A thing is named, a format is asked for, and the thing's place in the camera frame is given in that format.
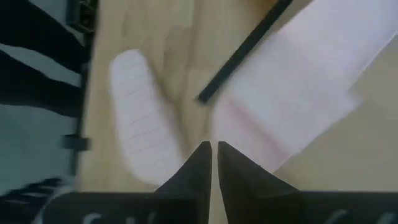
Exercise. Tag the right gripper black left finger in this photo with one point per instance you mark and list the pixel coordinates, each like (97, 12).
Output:
(199, 174)

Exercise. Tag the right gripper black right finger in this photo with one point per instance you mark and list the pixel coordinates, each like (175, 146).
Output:
(236, 174)

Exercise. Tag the pink rubber slide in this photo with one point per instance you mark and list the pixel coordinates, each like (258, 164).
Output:
(295, 87)
(140, 118)

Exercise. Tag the wooden shelf with black frame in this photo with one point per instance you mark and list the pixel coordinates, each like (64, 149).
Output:
(242, 51)

